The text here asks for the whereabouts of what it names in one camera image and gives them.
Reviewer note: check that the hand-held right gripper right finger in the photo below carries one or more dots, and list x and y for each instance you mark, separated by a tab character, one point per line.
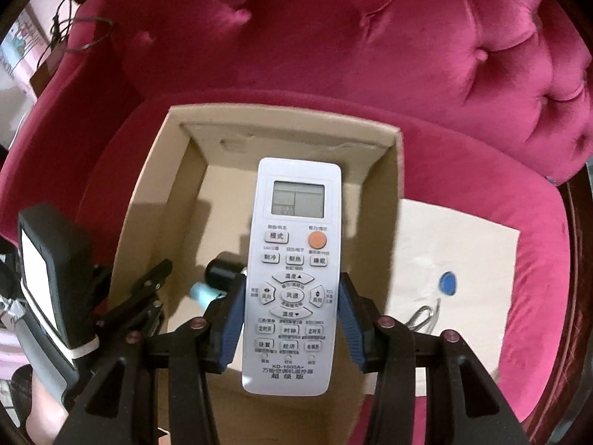
350	329

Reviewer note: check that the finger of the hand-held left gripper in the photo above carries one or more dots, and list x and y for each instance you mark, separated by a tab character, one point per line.
143	280
139	317

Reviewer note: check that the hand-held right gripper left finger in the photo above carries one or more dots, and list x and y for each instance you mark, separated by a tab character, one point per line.
234	324

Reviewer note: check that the light blue cosmetic bottle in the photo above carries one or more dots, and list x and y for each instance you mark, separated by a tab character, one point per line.
206	294

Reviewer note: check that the cardboard box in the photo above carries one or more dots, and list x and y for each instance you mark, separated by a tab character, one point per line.
185	222

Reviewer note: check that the white air conditioner remote control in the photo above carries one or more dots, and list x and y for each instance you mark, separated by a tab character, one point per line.
292	278

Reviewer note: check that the person's left forearm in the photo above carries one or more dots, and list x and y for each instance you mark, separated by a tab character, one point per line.
41	408

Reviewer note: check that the small blue oval object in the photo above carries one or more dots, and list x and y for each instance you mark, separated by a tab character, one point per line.
448	283

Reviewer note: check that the beige paper sheet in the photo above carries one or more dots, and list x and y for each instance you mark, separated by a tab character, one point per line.
440	241

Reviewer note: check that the brown cardboard piece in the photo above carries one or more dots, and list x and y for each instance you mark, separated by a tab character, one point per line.
46	72

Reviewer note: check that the pink velvet tufted armchair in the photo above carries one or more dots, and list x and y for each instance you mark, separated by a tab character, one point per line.
347	69

